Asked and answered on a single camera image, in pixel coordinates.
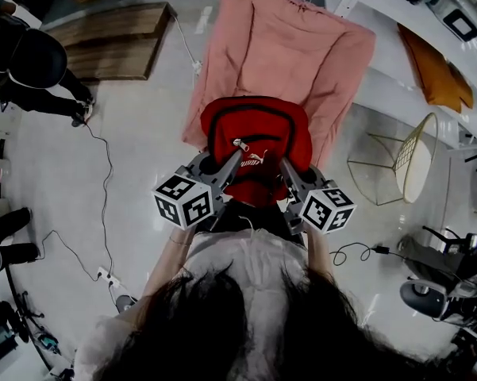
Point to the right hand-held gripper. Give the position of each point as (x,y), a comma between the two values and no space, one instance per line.
(327,210)

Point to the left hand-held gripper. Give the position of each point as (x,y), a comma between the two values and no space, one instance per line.
(182,202)

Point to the red backpack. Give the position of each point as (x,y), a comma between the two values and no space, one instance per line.
(254,121)

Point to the pink cushioned seat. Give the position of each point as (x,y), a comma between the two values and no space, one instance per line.
(285,54)

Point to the person's left forearm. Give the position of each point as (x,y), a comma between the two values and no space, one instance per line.
(170,258)

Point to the person's right forearm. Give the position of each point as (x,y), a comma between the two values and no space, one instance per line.
(320,252)

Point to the person's black trousers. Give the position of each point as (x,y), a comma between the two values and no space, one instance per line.
(242,216)

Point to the person's white shirt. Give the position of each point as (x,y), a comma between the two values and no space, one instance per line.
(250,260)

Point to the white power strip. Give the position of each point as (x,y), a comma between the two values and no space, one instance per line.
(108,277)

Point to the grey handheld device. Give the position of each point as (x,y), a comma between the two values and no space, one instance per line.
(424,298)

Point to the orange cushion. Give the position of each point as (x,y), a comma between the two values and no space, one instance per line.
(436,71)

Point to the dark wooden platform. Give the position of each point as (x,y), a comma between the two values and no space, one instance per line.
(111,38)

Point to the white metal shelf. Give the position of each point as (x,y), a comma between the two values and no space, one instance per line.
(385,2)

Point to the white and black device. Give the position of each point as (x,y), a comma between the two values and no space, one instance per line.
(458,16)

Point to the black office chair base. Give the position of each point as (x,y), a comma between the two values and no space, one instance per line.
(25,316)

